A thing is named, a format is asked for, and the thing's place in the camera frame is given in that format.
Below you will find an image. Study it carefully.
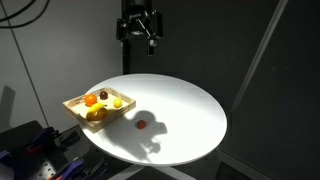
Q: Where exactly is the black perforated breadboard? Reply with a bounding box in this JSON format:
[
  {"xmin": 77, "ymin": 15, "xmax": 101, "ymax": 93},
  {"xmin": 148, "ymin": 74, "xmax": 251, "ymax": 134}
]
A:
[{"xmin": 19, "ymin": 156, "xmax": 68, "ymax": 180}]

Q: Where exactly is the wooden tray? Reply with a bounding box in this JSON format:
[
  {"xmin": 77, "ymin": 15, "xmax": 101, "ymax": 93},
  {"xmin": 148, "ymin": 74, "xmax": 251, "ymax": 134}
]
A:
[{"xmin": 63, "ymin": 87, "xmax": 136, "ymax": 133}]

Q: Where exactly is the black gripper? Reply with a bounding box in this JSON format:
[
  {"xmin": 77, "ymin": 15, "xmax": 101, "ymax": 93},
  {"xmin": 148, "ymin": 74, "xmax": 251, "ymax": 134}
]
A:
[{"xmin": 116, "ymin": 4, "xmax": 163, "ymax": 56}]

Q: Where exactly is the dark red plum toy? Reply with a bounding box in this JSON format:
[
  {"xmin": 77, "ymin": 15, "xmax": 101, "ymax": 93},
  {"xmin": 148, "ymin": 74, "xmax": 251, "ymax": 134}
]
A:
[{"xmin": 100, "ymin": 91, "xmax": 108, "ymax": 100}]

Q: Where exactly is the round white table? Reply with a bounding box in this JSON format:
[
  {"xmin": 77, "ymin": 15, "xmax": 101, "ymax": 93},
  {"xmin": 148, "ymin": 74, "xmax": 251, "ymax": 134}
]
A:
[{"xmin": 83, "ymin": 74, "xmax": 227, "ymax": 166}]

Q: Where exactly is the red strawberry toy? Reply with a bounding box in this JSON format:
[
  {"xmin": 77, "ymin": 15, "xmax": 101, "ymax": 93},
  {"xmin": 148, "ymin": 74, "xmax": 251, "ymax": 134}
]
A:
[{"xmin": 137, "ymin": 120, "xmax": 147, "ymax": 129}]

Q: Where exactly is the yellow-orange peach toy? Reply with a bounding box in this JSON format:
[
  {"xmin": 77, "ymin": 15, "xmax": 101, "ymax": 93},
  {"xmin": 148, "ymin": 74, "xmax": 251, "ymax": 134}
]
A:
[{"xmin": 94, "ymin": 108, "xmax": 108, "ymax": 121}]

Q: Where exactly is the yellow banana toy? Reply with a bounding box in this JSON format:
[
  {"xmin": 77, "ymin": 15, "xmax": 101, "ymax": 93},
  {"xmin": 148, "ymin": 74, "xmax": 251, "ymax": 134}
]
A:
[{"xmin": 86, "ymin": 103, "xmax": 105, "ymax": 121}]

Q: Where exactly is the purple orange clamp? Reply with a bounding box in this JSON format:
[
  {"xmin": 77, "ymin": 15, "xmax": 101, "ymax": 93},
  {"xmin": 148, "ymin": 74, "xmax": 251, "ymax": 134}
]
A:
[{"xmin": 27, "ymin": 127, "xmax": 59, "ymax": 154}]

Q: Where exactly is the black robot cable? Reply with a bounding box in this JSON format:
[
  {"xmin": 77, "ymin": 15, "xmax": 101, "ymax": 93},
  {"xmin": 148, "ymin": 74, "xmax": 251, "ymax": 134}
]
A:
[{"xmin": 0, "ymin": 0, "xmax": 51, "ymax": 30}]

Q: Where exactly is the yellow lemon toy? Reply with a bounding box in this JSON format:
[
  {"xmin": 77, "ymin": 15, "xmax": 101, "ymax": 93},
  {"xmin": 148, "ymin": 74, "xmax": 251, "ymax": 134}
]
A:
[{"xmin": 113, "ymin": 98, "xmax": 122, "ymax": 108}]

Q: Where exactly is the orange toy fruit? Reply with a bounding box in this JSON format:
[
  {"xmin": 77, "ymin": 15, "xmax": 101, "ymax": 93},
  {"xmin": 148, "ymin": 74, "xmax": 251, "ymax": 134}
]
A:
[{"xmin": 84, "ymin": 94, "xmax": 97, "ymax": 107}]

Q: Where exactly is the black purple clamp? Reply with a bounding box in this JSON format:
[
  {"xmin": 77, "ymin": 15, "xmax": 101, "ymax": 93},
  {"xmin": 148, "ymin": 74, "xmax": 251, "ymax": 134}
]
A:
[{"xmin": 47, "ymin": 158, "xmax": 108, "ymax": 180}]

